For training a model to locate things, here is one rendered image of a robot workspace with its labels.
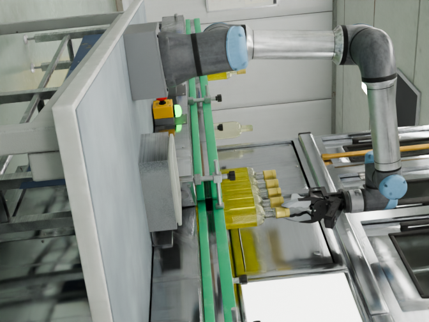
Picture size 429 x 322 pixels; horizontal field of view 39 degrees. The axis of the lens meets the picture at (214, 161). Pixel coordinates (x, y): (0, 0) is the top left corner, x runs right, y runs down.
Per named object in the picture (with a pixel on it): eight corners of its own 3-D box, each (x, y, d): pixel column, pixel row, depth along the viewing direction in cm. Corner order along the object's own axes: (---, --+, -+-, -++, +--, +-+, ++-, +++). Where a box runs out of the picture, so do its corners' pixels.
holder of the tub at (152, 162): (151, 248, 173) (179, 245, 173) (137, 163, 159) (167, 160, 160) (153, 214, 188) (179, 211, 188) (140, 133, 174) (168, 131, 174)
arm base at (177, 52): (156, 36, 157) (195, 30, 156) (159, 29, 171) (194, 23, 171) (167, 93, 162) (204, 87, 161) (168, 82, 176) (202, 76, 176)
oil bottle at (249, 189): (197, 213, 202) (262, 206, 203) (195, 198, 200) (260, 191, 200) (196, 203, 207) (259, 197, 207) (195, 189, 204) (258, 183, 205)
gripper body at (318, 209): (306, 206, 202) (343, 203, 202) (311, 222, 194) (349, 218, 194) (306, 187, 198) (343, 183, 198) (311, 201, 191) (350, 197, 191)
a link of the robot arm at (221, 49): (195, 34, 159) (247, 26, 158) (195, 29, 171) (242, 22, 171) (203, 80, 162) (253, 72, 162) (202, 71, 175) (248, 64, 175)
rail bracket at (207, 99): (188, 106, 237) (222, 103, 238) (186, 89, 234) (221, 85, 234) (188, 102, 241) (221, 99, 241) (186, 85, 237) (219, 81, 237)
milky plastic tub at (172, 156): (150, 232, 170) (182, 229, 170) (139, 162, 159) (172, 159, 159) (152, 199, 185) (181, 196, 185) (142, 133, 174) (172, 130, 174)
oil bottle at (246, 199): (198, 222, 197) (263, 215, 197) (196, 207, 194) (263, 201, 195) (197, 213, 202) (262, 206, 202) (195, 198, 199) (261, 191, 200)
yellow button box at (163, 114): (153, 126, 220) (174, 124, 220) (150, 107, 217) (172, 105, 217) (154, 117, 226) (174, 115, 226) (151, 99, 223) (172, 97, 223)
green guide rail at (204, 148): (195, 181, 190) (220, 178, 190) (194, 178, 189) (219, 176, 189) (185, 20, 343) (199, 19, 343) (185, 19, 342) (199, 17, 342)
